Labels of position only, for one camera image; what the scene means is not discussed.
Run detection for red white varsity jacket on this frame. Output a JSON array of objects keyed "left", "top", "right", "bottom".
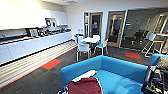
[{"left": 64, "top": 69, "right": 105, "bottom": 94}]

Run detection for white chair blue seat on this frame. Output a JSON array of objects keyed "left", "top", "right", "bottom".
[
  {"left": 77, "top": 35, "right": 87, "bottom": 46},
  {"left": 93, "top": 38, "right": 110, "bottom": 57}
]

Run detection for white square table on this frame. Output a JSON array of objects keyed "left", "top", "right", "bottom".
[{"left": 81, "top": 36, "right": 102, "bottom": 51}]

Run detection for wooden glass door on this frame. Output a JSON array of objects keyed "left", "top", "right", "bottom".
[
  {"left": 105, "top": 9, "right": 128, "bottom": 48},
  {"left": 87, "top": 11, "right": 104, "bottom": 38}
]

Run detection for black coffee machine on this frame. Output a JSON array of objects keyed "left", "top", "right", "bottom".
[{"left": 44, "top": 17, "right": 60, "bottom": 30}]

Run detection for long blue sofa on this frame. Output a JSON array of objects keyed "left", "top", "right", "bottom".
[{"left": 59, "top": 54, "right": 151, "bottom": 94}]

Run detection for white lower kitchen cabinets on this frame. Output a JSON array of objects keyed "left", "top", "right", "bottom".
[{"left": 0, "top": 30, "right": 74, "bottom": 66}]

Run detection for white kitchen cabinets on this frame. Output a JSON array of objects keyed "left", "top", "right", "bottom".
[
  {"left": 0, "top": 6, "right": 69, "bottom": 31},
  {"left": 0, "top": 30, "right": 74, "bottom": 66}
]

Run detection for silver counter appliance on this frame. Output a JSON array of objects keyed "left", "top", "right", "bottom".
[{"left": 27, "top": 27, "right": 40, "bottom": 38}]

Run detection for black office chair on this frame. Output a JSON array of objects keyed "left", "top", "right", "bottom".
[{"left": 132, "top": 28, "right": 145, "bottom": 44}]

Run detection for white upper kitchen cabinets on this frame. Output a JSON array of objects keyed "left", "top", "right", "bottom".
[{"left": 0, "top": 6, "right": 69, "bottom": 31}]

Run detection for white bar stool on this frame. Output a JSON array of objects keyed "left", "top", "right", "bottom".
[{"left": 141, "top": 32, "right": 158, "bottom": 58}]

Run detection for short blue sofa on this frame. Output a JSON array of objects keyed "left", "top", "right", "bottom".
[{"left": 147, "top": 52, "right": 168, "bottom": 69}]

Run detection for white high table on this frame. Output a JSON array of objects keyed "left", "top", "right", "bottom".
[{"left": 154, "top": 32, "right": 168, "bottom": 38}]

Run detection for patterned grey cushion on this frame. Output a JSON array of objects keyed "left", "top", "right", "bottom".
[{"left": 155, "top": 55, "right": 168, "bottom": 70}]

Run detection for small wall sign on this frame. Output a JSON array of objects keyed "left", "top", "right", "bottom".
[{"left": 125, "top": 20, "right": 132, "bottom": 26}]

